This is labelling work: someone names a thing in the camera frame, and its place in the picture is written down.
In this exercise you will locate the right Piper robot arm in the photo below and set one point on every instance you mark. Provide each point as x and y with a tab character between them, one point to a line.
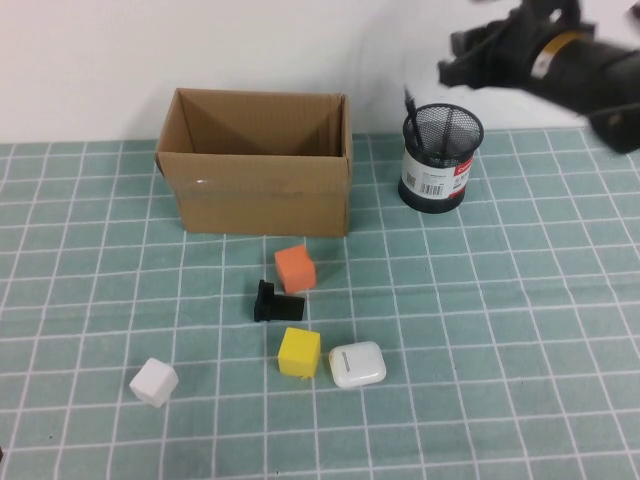
590	65

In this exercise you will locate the orange foam block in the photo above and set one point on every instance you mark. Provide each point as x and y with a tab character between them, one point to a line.
295	270

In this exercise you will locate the brown cardboard box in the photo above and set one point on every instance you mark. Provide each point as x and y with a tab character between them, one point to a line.
265	195

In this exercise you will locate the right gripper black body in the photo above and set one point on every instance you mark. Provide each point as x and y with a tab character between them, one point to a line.
502	52

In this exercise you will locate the white earbuds case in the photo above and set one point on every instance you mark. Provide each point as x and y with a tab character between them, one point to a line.
357	365

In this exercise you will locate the white foam block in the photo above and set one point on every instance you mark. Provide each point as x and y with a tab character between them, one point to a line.
154	382

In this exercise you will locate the black pen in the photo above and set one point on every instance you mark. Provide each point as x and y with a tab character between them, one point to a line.
411	107

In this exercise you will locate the yellow foam block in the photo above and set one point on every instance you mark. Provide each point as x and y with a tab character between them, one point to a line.
299	352

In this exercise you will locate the black plastic bracket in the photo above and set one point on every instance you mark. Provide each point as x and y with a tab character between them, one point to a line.
280	307

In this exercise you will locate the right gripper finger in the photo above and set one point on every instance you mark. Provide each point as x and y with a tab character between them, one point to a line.
466	41
457	72

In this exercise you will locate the black mesh pen holder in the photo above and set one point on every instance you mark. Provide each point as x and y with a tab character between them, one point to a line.
440	170

